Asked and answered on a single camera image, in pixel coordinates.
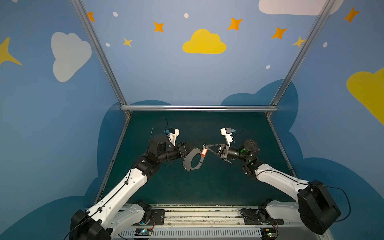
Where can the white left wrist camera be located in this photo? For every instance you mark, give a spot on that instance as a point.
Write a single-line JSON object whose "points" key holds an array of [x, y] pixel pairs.
{"points": [[172, 134]]}

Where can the left controller board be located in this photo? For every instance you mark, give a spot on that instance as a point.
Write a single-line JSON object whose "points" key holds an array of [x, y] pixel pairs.
{"points": [[140, 232]]}

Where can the aluminium frame left post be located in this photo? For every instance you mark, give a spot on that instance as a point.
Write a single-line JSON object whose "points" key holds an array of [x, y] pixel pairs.
{"points": [[88, 26]]}

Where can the grey oval keyring plate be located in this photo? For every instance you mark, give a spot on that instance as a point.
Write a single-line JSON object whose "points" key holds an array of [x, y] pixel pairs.
{"points": [[187, 163]]}

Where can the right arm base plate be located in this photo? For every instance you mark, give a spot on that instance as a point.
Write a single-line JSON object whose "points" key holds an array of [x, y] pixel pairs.
{"points": [[258, 217]]}

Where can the controller board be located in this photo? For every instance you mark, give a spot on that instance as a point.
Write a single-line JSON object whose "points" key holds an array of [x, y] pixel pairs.
{"points": [[269, 233], [140, 232]]}

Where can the red key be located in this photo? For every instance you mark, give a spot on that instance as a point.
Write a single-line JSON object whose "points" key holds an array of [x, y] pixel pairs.
{"points": [[204, 152]]}

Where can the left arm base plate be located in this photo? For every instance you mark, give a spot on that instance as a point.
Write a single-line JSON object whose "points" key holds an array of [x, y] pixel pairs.
{"points": [[154, 217]]}

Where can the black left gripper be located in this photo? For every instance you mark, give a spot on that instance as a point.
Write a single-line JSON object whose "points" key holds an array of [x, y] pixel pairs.
{"points": [[183, 150]]}

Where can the right controller board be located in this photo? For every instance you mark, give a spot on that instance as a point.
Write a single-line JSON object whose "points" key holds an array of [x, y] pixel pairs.
{"points": [[269, 233]]}

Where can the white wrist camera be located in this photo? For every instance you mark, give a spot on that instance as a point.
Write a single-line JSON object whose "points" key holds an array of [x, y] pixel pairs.
{"points": [[228, 134], [172, 134]]}

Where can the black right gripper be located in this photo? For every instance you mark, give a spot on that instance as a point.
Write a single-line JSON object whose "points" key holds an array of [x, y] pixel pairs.
{"points": [[223, 151]]}

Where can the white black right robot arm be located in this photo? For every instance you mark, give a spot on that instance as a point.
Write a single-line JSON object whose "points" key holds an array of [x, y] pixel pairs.
{"points": [[312, 206]]}

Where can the aluminium frame right post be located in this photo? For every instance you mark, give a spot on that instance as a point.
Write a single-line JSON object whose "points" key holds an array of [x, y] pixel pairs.
{"points": [[319, 23]]}

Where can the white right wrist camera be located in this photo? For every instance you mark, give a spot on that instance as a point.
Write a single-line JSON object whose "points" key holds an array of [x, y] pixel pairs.
{"points": [[228, 134]]}

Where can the aluminium frame back rail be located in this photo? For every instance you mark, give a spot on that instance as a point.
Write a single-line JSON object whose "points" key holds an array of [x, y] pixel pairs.
{"points": [[159, 108]]}

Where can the aluminium frame post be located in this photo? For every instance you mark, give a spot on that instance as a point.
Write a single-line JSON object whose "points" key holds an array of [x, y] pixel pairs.
{"points": [[319, 23], [88, 26]]}

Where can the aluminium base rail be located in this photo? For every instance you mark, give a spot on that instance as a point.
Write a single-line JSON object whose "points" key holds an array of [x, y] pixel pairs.
{"points": [[214, 223]]}

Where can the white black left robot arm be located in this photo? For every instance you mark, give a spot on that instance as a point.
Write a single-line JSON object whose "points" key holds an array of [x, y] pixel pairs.
{"points": [[104, 220]]}

